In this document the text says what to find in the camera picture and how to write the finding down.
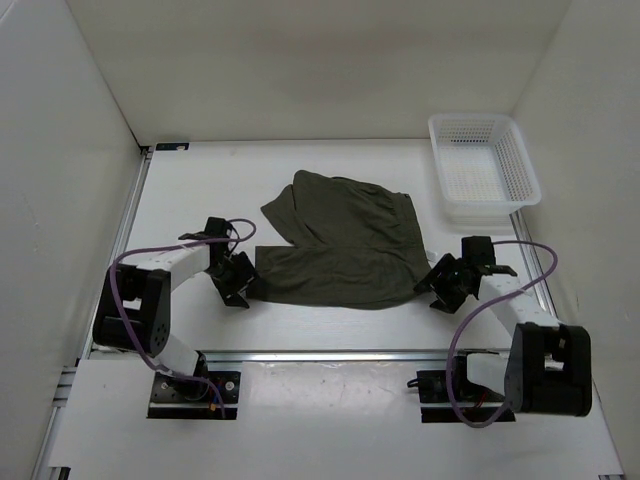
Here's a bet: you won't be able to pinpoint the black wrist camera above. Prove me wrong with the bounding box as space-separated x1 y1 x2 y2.
461 236 496 266
204 217 234 239

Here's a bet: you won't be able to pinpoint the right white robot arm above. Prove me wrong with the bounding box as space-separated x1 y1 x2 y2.
407 251 592 426

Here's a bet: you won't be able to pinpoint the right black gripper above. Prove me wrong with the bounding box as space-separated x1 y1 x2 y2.
415 252 471 314

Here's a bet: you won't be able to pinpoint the purple cable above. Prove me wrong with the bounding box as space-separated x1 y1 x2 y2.
446 239 560 429
112 218 258 419

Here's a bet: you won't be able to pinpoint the aluminium frame rail left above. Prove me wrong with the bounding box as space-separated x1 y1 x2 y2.
31 146 154 479

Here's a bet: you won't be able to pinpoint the aluminium front rail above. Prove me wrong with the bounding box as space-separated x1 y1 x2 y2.
204 349 447 363

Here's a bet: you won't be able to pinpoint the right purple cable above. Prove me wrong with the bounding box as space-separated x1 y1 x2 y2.
446 239 560 429

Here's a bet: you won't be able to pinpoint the white perforated plastic basket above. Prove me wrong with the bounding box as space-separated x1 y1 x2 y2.
428 113 542 221

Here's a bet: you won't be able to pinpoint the olive green shorts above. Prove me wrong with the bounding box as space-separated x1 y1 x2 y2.
247 170 431 310

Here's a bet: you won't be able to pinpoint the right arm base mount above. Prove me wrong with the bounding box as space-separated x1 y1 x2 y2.
406 370 504 424

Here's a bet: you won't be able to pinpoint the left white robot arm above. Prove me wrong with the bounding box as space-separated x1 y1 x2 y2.
92 221 258 400

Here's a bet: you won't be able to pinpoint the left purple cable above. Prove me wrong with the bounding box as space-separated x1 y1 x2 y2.
112 218 258 419

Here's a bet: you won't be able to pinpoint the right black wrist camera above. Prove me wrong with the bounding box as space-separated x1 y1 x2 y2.
461 236 496 266

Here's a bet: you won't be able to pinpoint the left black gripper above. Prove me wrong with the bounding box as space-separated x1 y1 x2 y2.
206 250 265 308

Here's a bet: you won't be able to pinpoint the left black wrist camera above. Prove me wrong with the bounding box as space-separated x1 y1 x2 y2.
204 217 234 239

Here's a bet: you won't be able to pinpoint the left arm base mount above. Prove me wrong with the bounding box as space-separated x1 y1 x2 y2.
147 369 241 421

